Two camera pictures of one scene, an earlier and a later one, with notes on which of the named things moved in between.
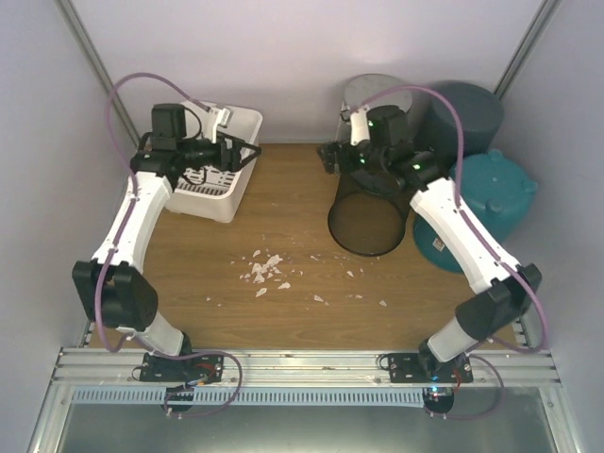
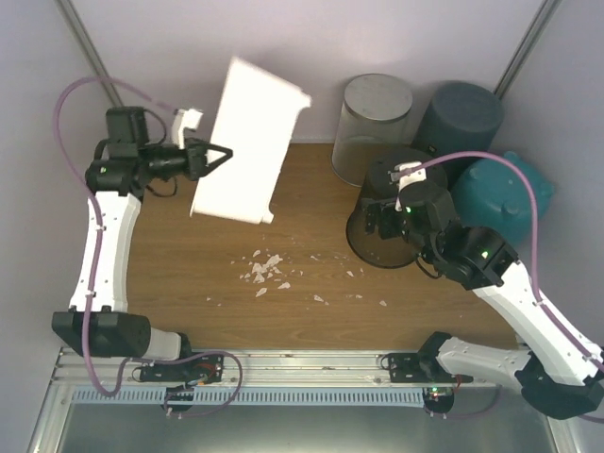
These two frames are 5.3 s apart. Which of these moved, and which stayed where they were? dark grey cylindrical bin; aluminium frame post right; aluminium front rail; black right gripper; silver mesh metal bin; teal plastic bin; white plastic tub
Moved: black right gripper; white plastic tub; teal plastic bin
Stayed: dark grey cylindrical bin; aluminium frame post right; silver mesh metal bin; aluminium front rail
